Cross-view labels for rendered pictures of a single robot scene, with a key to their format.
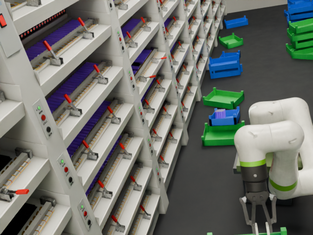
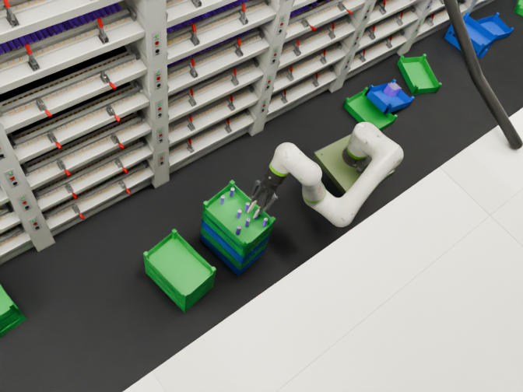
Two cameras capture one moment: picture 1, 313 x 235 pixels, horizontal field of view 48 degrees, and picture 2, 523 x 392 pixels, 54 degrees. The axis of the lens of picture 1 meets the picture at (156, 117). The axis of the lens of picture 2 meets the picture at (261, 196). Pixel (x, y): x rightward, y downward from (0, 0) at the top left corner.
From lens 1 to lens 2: 126 cm
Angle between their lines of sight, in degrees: 32
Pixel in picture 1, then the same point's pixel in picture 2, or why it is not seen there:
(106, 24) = not seen: outside the picture
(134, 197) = (222, 112)
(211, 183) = (307, 144)
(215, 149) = (347, 118)
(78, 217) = (152, 108)
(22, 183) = (120, 75)
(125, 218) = (201, 123)
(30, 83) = (158, 19)
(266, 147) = (287, 168)
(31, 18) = not seen: outside the picture
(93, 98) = (220, 33)
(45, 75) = (179, 12)
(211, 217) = not seen: hidden behind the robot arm
